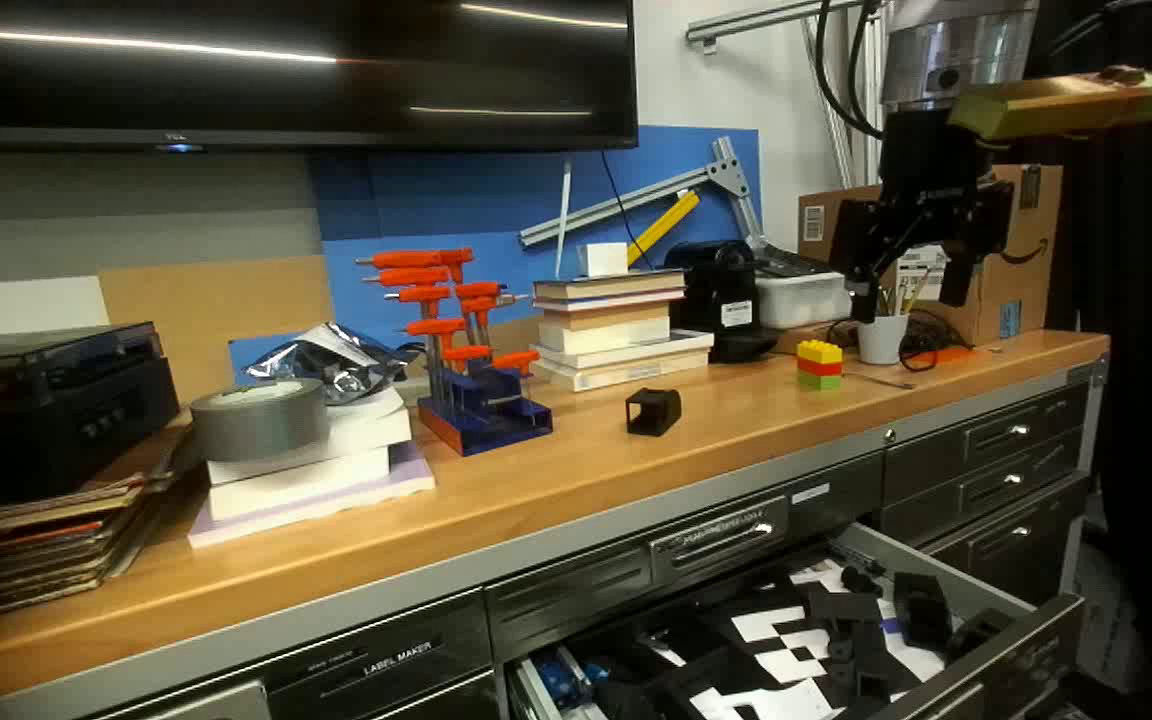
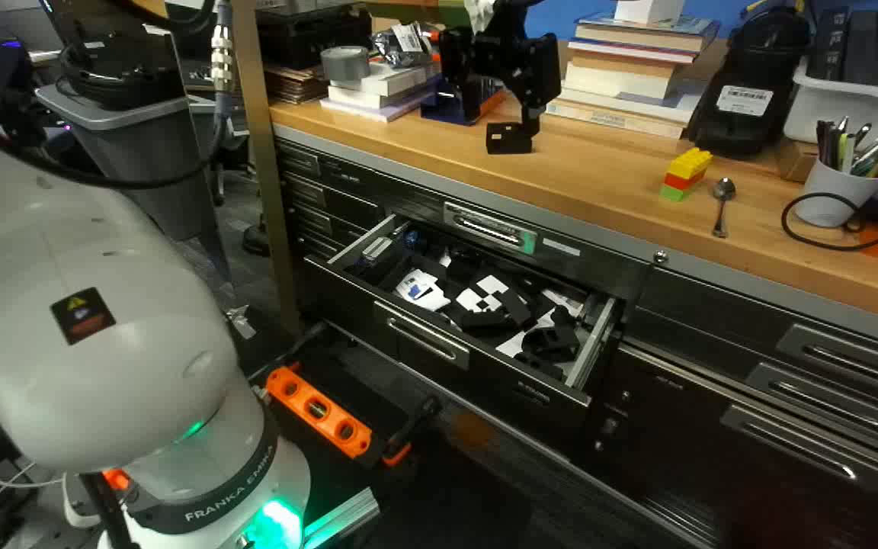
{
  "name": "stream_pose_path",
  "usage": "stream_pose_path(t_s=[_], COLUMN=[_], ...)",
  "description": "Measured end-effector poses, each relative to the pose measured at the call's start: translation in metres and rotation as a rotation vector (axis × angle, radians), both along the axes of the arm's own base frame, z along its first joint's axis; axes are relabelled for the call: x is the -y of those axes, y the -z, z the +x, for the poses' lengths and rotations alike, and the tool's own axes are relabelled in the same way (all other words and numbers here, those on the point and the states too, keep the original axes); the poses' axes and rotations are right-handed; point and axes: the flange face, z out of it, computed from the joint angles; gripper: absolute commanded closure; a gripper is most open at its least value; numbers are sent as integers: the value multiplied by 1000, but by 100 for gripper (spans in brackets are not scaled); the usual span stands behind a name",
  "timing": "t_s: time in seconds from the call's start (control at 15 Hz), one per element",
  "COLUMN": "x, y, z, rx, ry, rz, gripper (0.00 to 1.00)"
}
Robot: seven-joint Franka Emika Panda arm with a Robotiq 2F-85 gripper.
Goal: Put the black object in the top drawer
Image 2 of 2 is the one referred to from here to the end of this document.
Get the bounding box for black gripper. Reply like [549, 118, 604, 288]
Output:
[456, 2, 565, 140]

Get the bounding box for small black plastic block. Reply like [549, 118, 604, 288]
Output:
[486, 118, 538, 155]

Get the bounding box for black metal drawer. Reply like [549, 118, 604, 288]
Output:
[299, 196, 658, 412]

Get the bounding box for blue drawer item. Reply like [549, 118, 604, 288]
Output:
[393, 227, 433, 260]

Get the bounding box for silver foil packets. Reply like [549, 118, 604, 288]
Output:
[372, 21, 440, 74]

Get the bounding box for stack of white books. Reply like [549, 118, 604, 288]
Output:
[321, 64, 446, 124]

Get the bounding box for small white box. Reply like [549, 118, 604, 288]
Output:
[616, 0, 686, 27]

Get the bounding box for stacked toy bricks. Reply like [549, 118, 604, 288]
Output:
[658, 146, 716, 204]

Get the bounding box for stack of dark folders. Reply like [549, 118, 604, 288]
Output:
[267, 62, 332, 107]

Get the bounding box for metal spoon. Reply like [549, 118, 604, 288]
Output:
[710, 173, 739, 241]

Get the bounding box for black appliance with white label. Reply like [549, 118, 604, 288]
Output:
[683, 2, 815, 159]

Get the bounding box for black floor tool tray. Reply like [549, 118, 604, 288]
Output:
[249, 324, 446, 482]

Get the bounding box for black pen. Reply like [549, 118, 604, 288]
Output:
[815, 118, 840, 170]

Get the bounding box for white plastic bin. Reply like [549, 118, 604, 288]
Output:
[784, 2, 878, 146]

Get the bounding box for white pen cup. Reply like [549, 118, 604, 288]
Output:
[792, 155, 878, 228]

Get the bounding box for green pen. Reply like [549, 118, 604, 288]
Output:
[835, 124, 859, 173]

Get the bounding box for orange spirit level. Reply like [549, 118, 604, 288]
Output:
[264, 364, 375, 462]

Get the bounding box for grey plastic bin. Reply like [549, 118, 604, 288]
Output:
[34, 81, 226, 260]

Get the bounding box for black boxes row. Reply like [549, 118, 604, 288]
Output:
[808, 2, 878, 92]

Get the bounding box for black tool cabinet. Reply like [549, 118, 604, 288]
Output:
[274, 124, 878, 549]

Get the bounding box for blue wall board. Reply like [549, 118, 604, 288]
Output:
[514, 0, 878, 45]

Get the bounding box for grey duct tape roll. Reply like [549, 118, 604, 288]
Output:
[319, 44, 372, 92]

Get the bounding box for wooden post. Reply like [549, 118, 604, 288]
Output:
[228, 0, 305, 341]

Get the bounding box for black looped cable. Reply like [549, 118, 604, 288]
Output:
[777, 176, 878, 252]

